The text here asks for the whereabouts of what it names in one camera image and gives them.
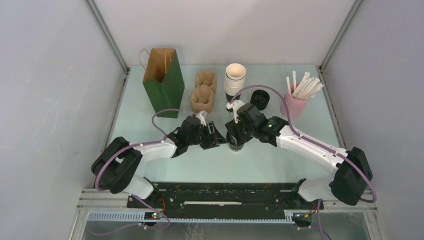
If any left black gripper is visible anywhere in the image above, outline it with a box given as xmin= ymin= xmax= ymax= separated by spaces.
xmin=187 ymin=121 xmax=228 ymax=151

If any black paper coffee cup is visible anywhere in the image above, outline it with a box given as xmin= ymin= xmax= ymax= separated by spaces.
xmin=226 ymin=132 xmax=245 ymax=152

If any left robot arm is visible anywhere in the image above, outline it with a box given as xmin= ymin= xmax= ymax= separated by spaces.
xmin=91 ymin=115 xmax=227 ymax=208

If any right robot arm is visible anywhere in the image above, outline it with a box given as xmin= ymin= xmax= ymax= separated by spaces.
xmin=225 ymin=100 xmax=373 ymax=209

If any stack of black lids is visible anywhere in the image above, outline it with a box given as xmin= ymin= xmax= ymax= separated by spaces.
xmin=249 ymin=89 xmax=270 ymax=111

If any brown pulp cup carrier stack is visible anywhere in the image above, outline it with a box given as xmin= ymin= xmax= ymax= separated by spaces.
xmin=190 ymin=70 xmax=217 ymax=114

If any pink straw holder cup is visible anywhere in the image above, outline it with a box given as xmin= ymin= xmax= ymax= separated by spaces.
xmin=283 ymin=92 xmax=309 ymax=120

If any stack of paper cups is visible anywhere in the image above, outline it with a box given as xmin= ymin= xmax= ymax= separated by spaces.
xmin=224 ymin=63 xmax=247 ymax=102

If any white wrapped straws bundle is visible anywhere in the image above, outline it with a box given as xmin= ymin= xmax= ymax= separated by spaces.
xmin=286 ymin=70 xmax=325 ymax=100

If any green paper bag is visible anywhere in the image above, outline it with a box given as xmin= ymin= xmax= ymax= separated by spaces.
xmin=142 ymin=48 xmax=185 ymax=119

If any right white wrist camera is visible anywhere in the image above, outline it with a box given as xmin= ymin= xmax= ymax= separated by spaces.
xmin=226 ymin=100 xmax=245 ymax=124

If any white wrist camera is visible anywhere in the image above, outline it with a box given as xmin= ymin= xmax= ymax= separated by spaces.
xmin=226 ymin=100 xmax=245 ymax=124
xmin=195 ymin=110 xmax=208 ymax=126

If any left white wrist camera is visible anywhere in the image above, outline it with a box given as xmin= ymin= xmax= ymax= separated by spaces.
xmin=195 ymin=110 xmax=208 ymax=126

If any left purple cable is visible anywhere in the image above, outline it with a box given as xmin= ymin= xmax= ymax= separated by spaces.
xmin=87 ymin=108 xmax=196 ymax=237

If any purple cable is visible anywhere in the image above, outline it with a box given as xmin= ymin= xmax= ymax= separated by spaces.
xmin=230 ymin=84 xmax=379 ymax=240
xmin=87 ymin=108 xmax=196 ymax=237

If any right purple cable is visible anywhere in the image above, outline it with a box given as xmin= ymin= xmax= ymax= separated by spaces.
xmin=230 ymin=84 xmax=379 ymax=240

